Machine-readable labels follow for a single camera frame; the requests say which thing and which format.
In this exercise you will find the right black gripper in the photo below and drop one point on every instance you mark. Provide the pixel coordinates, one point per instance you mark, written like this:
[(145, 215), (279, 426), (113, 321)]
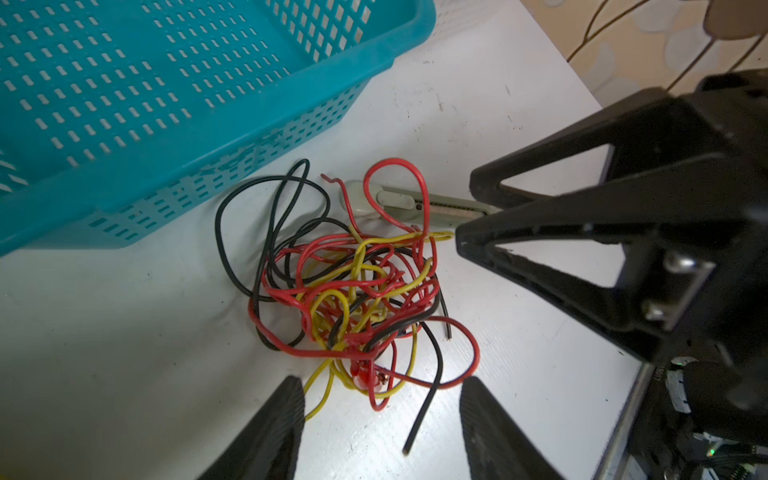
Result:
[(695, 277)]

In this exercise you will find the teal plastic basket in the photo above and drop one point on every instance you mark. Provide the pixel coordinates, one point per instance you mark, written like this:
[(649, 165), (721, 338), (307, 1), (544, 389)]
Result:
[(118, 117)]

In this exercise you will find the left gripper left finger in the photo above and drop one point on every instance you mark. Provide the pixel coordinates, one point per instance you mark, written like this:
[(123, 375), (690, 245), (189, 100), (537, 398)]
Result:
[(268, 446)]

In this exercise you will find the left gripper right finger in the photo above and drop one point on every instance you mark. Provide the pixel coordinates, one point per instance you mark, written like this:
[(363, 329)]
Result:
[(496, 447)]

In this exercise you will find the green utility knife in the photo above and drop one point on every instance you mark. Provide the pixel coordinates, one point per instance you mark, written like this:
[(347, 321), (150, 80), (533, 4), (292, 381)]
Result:
[(408, 206)]

